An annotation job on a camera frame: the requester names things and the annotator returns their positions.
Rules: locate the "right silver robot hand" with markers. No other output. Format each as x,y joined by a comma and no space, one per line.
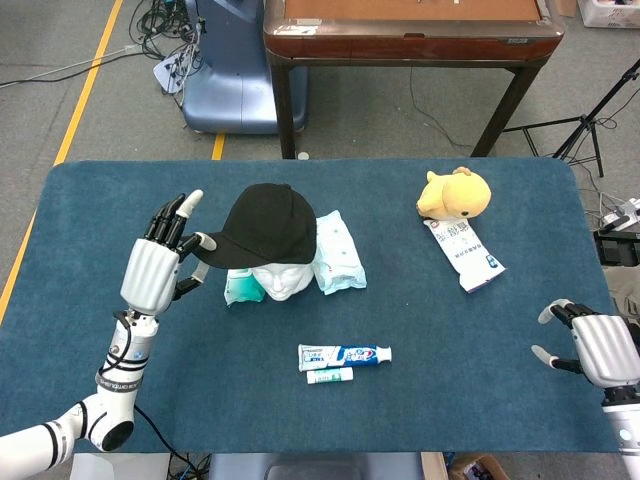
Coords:
605,350

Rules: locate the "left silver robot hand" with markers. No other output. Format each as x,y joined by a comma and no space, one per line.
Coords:
150,275

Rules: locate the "black baseball cap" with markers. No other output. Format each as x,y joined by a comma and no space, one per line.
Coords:
270,225

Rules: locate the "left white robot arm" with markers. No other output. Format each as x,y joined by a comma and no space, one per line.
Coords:
120,395

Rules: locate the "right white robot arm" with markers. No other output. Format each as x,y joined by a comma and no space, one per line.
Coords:
625,435

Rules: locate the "white mannequin head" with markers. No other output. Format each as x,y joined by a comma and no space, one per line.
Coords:
280,282

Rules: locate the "beige fabric bundle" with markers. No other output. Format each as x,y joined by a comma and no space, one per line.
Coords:
625,290

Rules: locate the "green wet wipes pack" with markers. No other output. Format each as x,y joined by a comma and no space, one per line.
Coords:
240,290

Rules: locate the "black box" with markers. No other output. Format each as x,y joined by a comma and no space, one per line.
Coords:
617,247

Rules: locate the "white power strip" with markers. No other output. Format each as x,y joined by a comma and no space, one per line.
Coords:
622,215

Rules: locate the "white snack packet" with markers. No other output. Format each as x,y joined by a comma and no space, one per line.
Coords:
467,255

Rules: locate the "cardboard box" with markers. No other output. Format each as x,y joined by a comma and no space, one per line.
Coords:
480,470

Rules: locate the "blue felt table mat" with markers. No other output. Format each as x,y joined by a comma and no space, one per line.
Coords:
425,325

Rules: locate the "light blue wet wipes pack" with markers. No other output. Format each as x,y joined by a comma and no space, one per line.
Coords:
342,260

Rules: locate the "small green white tube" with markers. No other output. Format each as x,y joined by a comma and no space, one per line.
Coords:
327,376

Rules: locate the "blue grey machine base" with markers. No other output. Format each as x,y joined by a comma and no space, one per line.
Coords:
230,85

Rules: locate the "blue white toothpaste tube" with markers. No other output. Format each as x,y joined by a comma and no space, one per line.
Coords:
345,356

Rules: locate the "yellow plush toy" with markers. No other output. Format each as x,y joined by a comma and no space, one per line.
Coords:
457,195

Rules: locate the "black tripod stand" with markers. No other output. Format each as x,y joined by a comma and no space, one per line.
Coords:
582,122

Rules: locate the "grey blue robot chassis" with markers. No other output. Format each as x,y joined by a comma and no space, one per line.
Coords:
315,467

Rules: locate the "white storage box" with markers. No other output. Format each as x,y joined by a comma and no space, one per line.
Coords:
607,12

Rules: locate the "brown wooden table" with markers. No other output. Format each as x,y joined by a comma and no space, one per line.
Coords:
410,40

